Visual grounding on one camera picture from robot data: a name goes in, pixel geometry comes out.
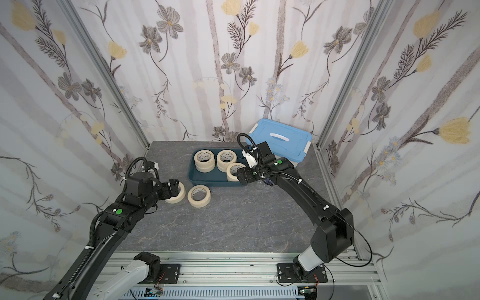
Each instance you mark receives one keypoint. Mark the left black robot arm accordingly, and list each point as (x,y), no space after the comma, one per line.
(109,228)

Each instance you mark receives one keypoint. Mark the cream masking tape roll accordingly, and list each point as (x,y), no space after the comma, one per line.
(179,197)
(224,159)
(204,160)
(232,172)
(199,196)

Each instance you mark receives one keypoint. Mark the small circuit board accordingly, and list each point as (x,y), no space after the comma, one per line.
(151,292)

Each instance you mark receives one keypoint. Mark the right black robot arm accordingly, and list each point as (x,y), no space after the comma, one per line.
(335,229)

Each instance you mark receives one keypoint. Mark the lower cream tape roll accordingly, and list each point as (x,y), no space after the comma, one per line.
(202,170)

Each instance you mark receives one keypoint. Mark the teal plastic storage tray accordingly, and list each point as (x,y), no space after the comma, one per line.
(215,178)

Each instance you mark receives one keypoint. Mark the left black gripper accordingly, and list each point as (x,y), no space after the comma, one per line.
(167,194)

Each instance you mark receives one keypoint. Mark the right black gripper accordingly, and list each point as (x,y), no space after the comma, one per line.
(244,175)

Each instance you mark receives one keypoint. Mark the blue lidded storage box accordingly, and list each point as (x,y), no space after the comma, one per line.
(283,140)

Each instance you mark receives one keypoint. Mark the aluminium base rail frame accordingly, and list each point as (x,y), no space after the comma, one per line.
(235,276)

